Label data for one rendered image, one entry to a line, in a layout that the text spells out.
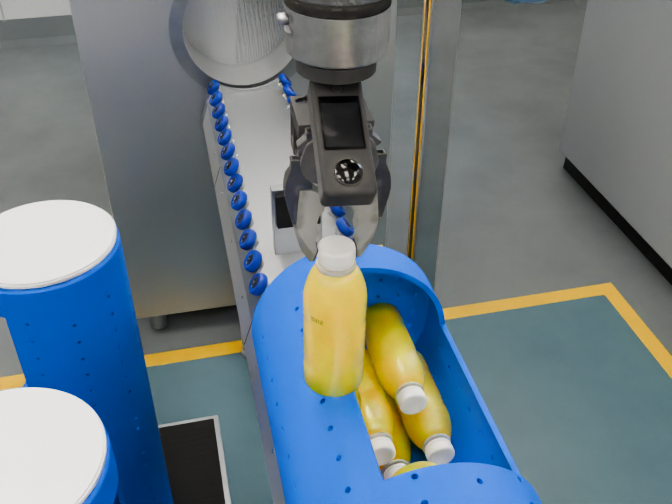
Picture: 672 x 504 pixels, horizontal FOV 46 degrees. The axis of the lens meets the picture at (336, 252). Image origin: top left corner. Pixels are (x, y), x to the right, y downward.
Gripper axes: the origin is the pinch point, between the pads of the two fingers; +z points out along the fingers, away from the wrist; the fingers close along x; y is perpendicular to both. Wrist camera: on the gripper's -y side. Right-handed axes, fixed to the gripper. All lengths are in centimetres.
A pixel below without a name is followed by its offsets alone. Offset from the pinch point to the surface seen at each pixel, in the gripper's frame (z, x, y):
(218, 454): 129, 16, 81
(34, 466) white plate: 40, 38, 11
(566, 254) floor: 143, -128, 171
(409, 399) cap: 31.9, -12.0, 7.7
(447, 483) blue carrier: 18.8, -9.1, -15.4
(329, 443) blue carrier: 22.4, 1.3, -5.6
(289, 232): 45, -3, 67
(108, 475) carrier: 42, 29, 10
